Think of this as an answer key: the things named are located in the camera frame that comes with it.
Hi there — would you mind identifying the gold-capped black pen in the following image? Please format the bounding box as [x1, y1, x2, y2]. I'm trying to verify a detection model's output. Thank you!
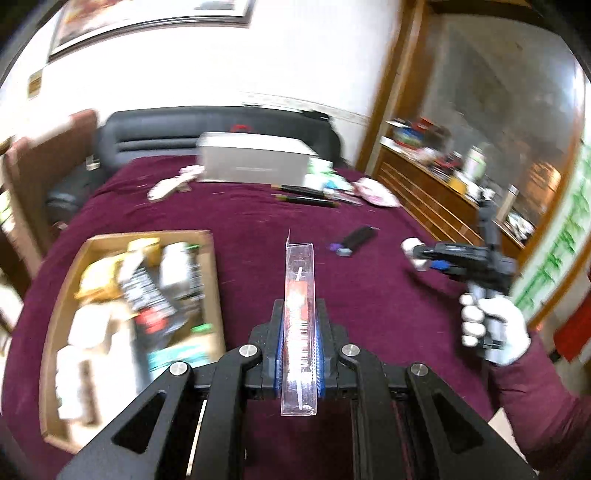
[270, 185, 328, 199]
[273, 194, 339, 208]

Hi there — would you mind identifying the yellow snack packet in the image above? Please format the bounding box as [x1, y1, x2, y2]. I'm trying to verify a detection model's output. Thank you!
[74, 254, 125, 302]

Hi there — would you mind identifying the black leather sofa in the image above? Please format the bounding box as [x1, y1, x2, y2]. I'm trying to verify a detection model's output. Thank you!
[45, 105, 346, 225]

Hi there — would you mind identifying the framed horse painting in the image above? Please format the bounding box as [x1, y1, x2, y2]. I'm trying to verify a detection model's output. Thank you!
[48, 0, 254, 61]

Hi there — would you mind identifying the pink cloth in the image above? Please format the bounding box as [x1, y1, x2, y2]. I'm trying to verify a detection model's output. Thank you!
[353, 177, 401, 208]

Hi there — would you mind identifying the grey rectangular box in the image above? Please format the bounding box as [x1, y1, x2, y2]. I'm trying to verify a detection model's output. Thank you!
[197, 132, 318, 186]

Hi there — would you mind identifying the wooden brick-pattern cabinet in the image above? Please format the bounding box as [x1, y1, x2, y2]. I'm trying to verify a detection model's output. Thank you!
[373, 138, 528, 259]

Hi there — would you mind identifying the green cloth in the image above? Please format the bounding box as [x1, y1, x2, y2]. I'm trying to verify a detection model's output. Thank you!
[304, 157, 353, 192]

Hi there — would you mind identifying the maroon velvet tablecloth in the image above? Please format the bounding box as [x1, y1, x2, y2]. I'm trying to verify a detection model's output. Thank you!
[2, 157, 495, 479]

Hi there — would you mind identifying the white green-label bottle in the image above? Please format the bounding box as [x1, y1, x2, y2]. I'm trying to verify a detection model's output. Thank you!
[159, 242, 191, 298]

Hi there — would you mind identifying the brown armchair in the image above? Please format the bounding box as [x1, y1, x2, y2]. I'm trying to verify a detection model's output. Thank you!
[1, 109, 97, 277]

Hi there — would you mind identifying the white square box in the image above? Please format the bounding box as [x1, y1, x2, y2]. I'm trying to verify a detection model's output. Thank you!
[67, 304, 111, 350]

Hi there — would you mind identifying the upper gold-capped black pen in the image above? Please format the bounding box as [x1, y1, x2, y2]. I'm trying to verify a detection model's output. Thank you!
[270, 185, 328, 199]

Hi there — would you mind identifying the clear plastic blister pack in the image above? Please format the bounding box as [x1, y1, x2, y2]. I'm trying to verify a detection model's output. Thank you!
[280, 241, 318, 417]

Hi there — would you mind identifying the shallow cardboard tray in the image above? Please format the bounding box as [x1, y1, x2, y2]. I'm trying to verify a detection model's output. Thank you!
[39, 230, 225, 454]

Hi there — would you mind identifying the lower gold-capped black pen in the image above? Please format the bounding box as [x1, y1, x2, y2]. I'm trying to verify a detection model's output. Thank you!
[273, 194, 339, 208]

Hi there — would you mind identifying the white gloved right hand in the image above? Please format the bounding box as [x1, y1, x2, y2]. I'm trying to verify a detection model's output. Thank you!
[460, 293, 532, 367]

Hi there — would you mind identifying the purple-capped black marker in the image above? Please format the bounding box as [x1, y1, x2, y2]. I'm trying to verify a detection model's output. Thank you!
[329, 226, 379, 258]

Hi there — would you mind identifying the small wall plaque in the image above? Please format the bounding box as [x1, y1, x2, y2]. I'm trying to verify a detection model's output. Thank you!
[27, 70, 43, 99]

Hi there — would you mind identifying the white thermos jug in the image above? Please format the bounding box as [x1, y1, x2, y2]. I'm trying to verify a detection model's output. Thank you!
[463, 146, 487, 182]

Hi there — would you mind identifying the black red snack pouch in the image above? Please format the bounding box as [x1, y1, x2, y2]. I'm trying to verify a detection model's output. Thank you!
[118, 252, 190, 352]

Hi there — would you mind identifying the maroon sleeved right forearm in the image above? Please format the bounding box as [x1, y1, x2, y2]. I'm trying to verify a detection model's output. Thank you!
[491, 336, 590, 479]

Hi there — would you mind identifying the green-capped black marker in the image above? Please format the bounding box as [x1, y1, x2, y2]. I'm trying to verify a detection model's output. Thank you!
[185, 243, 212, 334]

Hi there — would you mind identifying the teal wipes packet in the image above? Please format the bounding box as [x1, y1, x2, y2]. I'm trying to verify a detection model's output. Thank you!
[147, 340, 214, 377]

